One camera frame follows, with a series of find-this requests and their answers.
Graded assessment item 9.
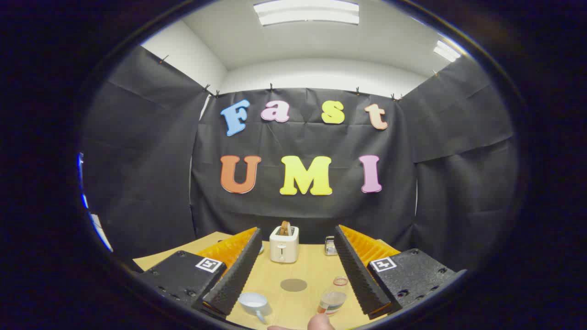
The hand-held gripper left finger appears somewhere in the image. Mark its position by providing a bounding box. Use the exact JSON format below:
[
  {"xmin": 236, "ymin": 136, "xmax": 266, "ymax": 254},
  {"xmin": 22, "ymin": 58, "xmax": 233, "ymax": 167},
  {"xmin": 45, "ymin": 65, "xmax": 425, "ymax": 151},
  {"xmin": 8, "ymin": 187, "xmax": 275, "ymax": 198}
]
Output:
[{"xmin": 138, "ymin": 227, "xmax": 263, "ymax": 318}]

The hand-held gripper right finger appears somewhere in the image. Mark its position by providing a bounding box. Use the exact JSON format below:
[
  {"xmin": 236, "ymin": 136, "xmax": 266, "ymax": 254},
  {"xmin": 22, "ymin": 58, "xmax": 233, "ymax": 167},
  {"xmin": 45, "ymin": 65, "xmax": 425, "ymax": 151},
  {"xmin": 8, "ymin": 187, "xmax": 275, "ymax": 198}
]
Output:
[{"xmin": 333, "ymin": 225, "xmax": 467, "ymax": 320}]

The white cup with handle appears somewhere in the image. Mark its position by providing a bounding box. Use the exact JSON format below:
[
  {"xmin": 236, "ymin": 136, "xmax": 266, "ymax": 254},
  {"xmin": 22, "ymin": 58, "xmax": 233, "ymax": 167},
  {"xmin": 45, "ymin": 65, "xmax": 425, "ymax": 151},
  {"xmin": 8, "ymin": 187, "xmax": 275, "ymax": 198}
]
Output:
[{"xmin": 238, "ymin": 292, "xmax": 271, "ymax": 324}]

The clear plastic juice bottle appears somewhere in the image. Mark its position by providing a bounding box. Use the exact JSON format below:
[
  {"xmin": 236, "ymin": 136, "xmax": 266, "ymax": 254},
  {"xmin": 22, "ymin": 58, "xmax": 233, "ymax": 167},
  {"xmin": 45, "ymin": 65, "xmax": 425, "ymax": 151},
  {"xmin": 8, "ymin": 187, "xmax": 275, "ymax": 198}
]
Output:
[{"xmin": 317, "ymin": 276, "xmax": 349, "ymax": 316}]

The cream toaster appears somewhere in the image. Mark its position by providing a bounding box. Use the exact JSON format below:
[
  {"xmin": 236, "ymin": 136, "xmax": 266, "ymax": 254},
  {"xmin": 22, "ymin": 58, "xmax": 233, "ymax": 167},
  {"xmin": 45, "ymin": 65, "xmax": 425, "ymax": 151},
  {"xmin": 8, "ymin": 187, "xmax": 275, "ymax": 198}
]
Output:
[{"xmin": 269, "ymin": 225, "xmax": 299, "ymax": 264}]

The wooden table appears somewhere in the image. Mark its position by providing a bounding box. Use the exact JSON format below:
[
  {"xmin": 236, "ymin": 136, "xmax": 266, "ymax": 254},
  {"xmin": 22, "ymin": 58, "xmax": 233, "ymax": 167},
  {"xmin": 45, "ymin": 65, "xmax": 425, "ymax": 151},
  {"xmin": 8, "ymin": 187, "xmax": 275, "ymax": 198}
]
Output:
[{"xmin": 133, "ymin": 231, "xmax": 404, "ymax": 330}]

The ceiling light panel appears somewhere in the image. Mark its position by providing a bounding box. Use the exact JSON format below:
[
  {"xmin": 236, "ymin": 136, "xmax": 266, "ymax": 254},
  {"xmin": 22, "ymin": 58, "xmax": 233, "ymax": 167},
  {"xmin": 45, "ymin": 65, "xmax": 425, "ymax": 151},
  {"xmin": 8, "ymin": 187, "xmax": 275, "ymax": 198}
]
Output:
[
  {"xmin": 253, "ymin": 0, "xmax": 360, "ymax": 26},
  {"xmin": 433, "ymin": 40, "xmax": 461, "ymax": 62}
]

